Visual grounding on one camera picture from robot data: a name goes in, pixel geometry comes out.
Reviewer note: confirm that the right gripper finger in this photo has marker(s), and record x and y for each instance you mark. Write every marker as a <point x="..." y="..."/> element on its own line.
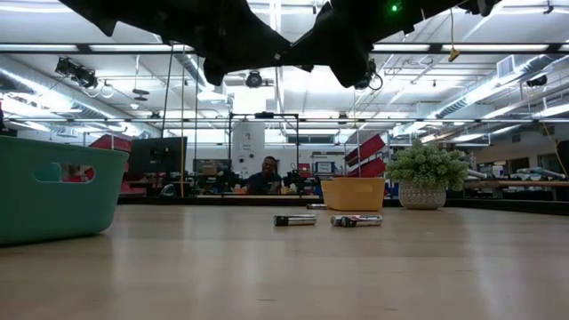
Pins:
<point x="315" y="44"/>

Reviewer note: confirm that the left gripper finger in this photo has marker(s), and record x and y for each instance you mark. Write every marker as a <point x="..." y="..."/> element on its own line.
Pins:
<point x="258" y="40"/>

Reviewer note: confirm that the background black robot arm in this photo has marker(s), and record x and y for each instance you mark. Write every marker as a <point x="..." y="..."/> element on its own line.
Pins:
<point x="293" y="180"/>
<point x="226" y="180"/>

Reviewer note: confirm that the black hanging dome device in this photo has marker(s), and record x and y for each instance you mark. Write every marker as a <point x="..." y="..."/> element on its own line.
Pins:
<point x="254" y="79"/>

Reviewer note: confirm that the white cylinder tank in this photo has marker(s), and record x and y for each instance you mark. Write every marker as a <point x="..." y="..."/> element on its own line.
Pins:
<point x="248" y="142"/>

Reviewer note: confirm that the red tilted bins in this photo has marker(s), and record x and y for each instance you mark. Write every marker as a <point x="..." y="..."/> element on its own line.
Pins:
<point x="366" y="153"/>

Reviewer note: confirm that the blue white sign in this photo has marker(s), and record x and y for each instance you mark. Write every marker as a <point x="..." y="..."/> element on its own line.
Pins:
<point x="325" y="167"/>

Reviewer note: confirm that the black monitor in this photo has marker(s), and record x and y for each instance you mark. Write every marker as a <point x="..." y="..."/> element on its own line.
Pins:
<point x="155" y="155"/>

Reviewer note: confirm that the person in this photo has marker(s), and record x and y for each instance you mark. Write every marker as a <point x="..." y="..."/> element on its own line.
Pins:
<point x="266" y="178"/>

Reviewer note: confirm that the red bin rack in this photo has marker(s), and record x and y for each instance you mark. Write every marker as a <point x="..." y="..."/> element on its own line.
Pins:
<point x="109" y="143"/>

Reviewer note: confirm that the white air vent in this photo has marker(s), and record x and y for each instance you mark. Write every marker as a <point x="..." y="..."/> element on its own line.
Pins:
<point x="506" y="66"/>

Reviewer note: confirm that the potted artificial green plant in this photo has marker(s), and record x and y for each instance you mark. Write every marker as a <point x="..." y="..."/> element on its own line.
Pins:
<point x="427" y="173"/>

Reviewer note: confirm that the yellow plastic basket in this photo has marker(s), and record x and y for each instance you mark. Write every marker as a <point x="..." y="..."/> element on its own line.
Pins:
<point x="353" y="193"/>

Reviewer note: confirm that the wooden workbench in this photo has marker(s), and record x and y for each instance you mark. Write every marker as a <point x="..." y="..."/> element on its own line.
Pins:
<point x="515" y="183"/>

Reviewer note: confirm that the teal plastic basket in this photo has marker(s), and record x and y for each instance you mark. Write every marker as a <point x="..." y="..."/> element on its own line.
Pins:
<point x="44" y="209"/>

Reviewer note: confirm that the black metal table frame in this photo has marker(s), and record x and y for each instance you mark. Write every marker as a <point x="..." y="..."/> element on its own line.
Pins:
<point x="511" y="206"/>

